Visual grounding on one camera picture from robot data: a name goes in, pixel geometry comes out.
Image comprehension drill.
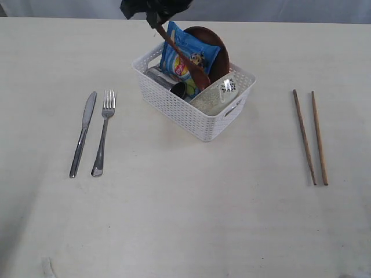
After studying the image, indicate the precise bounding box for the silver fork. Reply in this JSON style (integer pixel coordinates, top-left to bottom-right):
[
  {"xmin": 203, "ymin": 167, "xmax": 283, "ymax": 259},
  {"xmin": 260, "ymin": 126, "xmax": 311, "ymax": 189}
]
[{"xmin": 91, "ymin": 89, "xmax": 116, "ymax": 177}]

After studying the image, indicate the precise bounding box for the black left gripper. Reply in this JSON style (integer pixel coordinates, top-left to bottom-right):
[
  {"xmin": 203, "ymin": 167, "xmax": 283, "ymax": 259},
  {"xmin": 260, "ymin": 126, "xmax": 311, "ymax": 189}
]
[{"xmin": 119, "ymin": 0, "xmax": 192, "ymax": 29}]

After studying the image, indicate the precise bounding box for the clear glass bowl with flowers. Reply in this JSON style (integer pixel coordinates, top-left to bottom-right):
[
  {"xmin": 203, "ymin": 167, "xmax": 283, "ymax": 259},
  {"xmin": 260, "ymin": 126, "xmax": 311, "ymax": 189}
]
[{"xmin": 190, "ymin": 72, "xmax": 239, "ymax": 116}]

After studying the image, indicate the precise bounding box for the brown wooden spoon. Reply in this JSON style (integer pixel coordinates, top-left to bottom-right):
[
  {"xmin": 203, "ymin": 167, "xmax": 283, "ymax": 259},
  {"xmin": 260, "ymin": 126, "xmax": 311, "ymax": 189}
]
[{"xmin": 155, "ymin": 25, "xmax": 211, "ymax": 90}]

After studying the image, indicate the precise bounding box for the blue chips bag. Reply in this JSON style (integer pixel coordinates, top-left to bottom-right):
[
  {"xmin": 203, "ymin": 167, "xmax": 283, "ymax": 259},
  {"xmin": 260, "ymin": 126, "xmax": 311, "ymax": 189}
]
[{"xmin": 158, "ymin": 20, "xmax": 221, "ymax": 98}]

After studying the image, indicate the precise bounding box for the silver table knife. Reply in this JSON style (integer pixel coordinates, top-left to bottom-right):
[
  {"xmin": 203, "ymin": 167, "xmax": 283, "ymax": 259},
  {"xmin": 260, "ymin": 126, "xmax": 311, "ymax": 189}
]
[{"xmin": 69, "ymin": 92, "xmax": 97, "ymax": 178}]

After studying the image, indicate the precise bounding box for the brown round plate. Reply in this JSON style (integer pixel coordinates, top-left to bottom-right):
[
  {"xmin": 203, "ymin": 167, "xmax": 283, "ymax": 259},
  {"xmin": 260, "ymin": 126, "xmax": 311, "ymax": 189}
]
[{"xmin": 184, "ymin": 26, "xmax": 230, "ymax": 83}]

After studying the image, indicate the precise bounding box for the white perforated plastic basket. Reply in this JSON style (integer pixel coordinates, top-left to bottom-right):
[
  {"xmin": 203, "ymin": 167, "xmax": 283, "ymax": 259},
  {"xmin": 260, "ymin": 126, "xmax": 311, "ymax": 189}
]
[{"xmin": 132, "ymin": 44, "xmax": 256, "ymax": 142}]

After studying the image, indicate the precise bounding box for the metal cup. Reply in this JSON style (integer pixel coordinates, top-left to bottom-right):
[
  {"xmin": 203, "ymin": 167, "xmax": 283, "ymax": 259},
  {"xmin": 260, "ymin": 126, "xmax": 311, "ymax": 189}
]
[{"xmin": 144, "ymin": 66, "xmax": 191, "ymax": 102}]

